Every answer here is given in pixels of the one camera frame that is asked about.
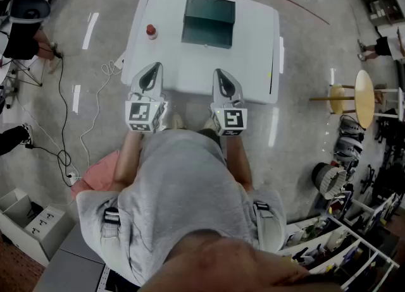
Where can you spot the black stand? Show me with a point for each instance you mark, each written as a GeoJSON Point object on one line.
{"type": "Point", "coordinates": [368, 178]}

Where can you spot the pink cushion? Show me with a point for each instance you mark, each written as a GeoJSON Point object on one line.
{"type": "Point", "coordinates": [98, 177]}

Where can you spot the black shorts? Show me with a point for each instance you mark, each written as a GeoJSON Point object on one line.
{"type": "Point", "coordinates": [210, 136]}

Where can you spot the dark green box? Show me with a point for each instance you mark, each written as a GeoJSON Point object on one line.
{"type": "Point", "coordinates": [209, 15]}

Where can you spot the small white power strip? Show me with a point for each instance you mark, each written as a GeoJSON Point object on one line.
{"type": "Point", "coordinates": [73, 177]}

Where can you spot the person's chin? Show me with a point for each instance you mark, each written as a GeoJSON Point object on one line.
{"type": "Point", "coordinates": [228, 265]}

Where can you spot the person's right forearm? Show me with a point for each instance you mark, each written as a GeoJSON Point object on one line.
{"type": "Point", "coordinates": [240, 164]}

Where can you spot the white shelf unit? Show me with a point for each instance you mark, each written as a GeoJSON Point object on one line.
{"type": "Point", "coordinates": [341, 246]}

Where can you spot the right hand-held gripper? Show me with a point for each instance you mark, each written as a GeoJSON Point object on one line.
{"type": "Point", "coordinates": [233, 119]}

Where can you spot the grey t-shirt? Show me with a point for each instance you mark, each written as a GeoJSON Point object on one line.
{"type": "Point", "coordinates": [183, 189]}

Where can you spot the person's left forearm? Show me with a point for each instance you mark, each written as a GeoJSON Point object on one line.
{"type": "Point", "coordinates": [128, 161]}

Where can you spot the white perforated rail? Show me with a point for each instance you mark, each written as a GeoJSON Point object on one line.
{"type": "Point", "coordinates": [103, 279]}

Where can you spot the white frame rack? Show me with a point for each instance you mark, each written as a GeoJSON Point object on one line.
{"type": "Point", "coordinates": [389, 90]}

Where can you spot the round wooden table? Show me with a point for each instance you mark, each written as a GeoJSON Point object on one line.
{"type": "Point", "coordinates": [364, 98]}

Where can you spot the grey desk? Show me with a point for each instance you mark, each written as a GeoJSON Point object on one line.
{"type": "Point", "coordinates": [72, 265]}

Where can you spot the black and white bin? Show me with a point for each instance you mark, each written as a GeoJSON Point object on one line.
{"type": "Point", "coordinates": [329, 180]}

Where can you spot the beige shoe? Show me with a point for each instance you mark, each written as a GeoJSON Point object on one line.
{"type": "Point", "coordinates": [210, 124]}
{"type": "Point", "coordinates": [177, 121]}

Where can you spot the grey shell chair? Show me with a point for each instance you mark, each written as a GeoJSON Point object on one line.
{"type": "Point", "coordinates": [28, 9]}

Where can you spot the wooden stool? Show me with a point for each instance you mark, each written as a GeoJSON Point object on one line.
{"type": "Point", "coordinates": [337, 99]}

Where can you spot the dark tray with small parts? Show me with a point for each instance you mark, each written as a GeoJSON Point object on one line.
{"type": "Point", "coordinates": [387, 9]}

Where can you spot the small red object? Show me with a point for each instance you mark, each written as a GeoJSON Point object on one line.
{"type": "Point", "coordinates": [151, 30]}

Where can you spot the pile of grey helmets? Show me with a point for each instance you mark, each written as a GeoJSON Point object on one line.
{"type": "Point", "coordinates": [348, 145]}

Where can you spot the white cabinet with hooks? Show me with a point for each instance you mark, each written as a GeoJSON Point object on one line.
{"type": "Point", "coordinates": [44, 234]}

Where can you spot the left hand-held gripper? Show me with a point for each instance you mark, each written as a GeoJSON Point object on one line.
{"type": "Point", "coordinates": [138, 114]}

